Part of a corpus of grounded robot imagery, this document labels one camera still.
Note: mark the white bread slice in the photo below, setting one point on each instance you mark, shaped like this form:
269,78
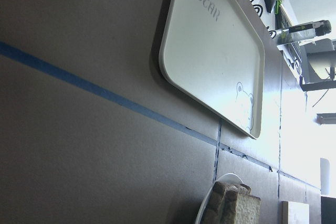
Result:
240,208

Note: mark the toast with fried egg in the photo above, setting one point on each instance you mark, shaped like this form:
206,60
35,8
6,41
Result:
215,206

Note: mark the light wooden cutting board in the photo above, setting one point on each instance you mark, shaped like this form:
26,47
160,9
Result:
295,212

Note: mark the black keyboard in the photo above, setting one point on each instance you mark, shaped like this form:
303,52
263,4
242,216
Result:
293,53

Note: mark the green black tool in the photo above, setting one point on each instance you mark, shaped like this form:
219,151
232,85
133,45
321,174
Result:
273,5

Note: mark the cream bear serving tray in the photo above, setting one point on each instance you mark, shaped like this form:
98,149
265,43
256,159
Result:
211,52

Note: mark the white round plate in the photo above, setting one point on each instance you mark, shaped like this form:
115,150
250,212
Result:
230,178

